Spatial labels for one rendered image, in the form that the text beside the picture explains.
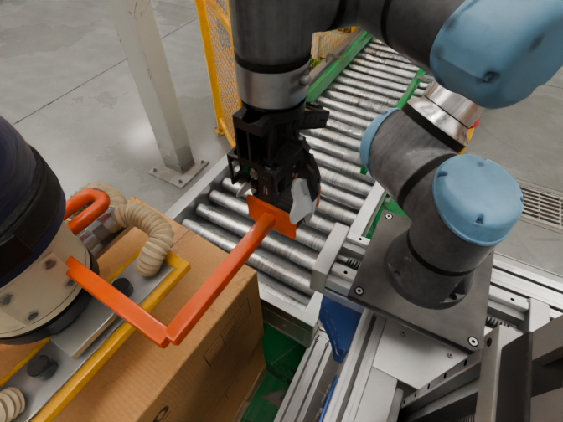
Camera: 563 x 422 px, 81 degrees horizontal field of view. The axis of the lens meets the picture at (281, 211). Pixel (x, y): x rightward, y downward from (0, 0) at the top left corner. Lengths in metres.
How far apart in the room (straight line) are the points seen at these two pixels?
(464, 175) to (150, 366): 0.60
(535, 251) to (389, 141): 1.87
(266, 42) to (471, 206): 0.32
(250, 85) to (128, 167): 2.25
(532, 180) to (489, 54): 2.57
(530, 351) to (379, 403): 0.35
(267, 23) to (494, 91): 0.17
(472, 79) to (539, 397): 0.23
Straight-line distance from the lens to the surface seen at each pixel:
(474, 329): 0.65
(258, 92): 0.34
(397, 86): 2.20
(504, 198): 0.51
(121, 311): 0.46
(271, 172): 0.37
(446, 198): 0.48
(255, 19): 0.31
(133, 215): 0.61
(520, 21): 0.25
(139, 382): 0.69
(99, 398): 0.71
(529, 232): 2.44
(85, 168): 2.68
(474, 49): 0.25
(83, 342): 0.57
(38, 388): 0.61
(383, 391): 0.66
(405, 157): 0.54
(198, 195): 1.38
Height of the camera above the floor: 1.58
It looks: 50 degrees down
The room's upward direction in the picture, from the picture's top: straight up
